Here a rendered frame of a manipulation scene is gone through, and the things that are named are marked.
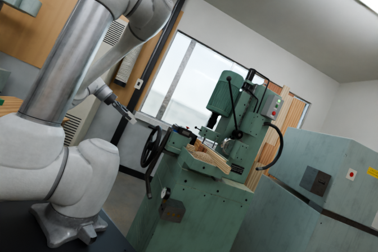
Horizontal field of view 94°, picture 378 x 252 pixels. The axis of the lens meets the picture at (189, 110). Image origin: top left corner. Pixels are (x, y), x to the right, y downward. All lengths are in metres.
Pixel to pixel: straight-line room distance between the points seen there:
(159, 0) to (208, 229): 1.26
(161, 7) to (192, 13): 2.18
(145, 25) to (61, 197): 0.61
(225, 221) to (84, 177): 1.00
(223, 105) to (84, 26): 0.91
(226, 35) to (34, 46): 2.54
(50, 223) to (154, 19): 0.72
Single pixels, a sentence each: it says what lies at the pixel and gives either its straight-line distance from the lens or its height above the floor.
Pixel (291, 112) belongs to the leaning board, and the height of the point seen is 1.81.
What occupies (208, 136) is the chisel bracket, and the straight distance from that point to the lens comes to 1.27.
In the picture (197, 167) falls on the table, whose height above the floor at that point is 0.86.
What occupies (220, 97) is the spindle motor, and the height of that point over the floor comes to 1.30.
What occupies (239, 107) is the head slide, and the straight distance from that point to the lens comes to 1.32.
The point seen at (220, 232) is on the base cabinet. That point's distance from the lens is 1.41.
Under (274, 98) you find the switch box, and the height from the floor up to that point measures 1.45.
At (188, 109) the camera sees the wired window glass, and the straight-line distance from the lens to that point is 2.65.
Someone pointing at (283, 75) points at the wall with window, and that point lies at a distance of 3.27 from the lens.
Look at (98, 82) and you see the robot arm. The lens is 1.10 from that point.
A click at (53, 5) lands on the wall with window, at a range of 3.04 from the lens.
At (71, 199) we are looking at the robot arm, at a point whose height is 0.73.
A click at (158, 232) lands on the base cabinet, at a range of 1.24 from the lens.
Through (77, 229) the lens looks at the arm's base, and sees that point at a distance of 0.72.
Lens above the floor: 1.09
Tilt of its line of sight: 2 degrees up
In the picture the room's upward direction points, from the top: 25 degrees clockwise
